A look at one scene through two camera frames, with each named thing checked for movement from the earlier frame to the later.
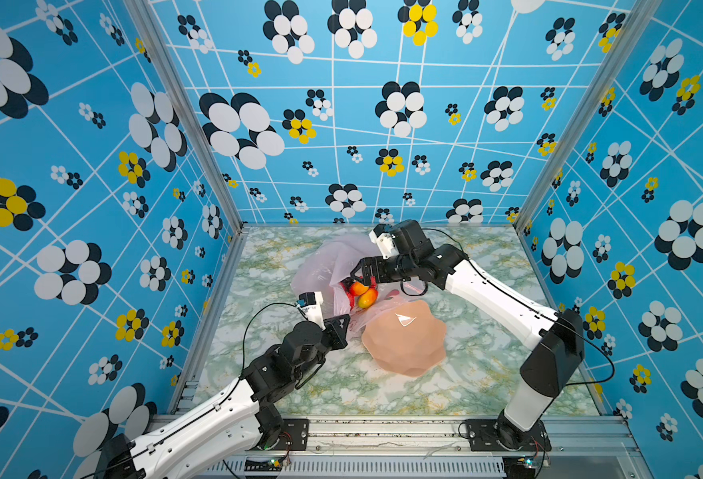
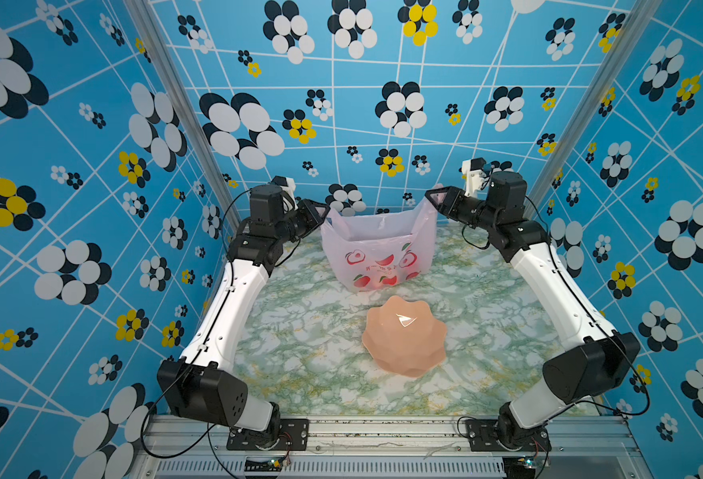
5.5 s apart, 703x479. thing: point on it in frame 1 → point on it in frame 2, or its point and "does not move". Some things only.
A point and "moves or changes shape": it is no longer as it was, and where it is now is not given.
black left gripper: x=339 y=335 → x=313 y=217
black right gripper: x=378 y=263 → x=452 y=196
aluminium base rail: x=590 y=447 does not move
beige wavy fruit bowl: x=405 y=338 does not move
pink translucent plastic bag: x=335 y=258 moves or changes shape
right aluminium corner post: x=625 y=39 does not move
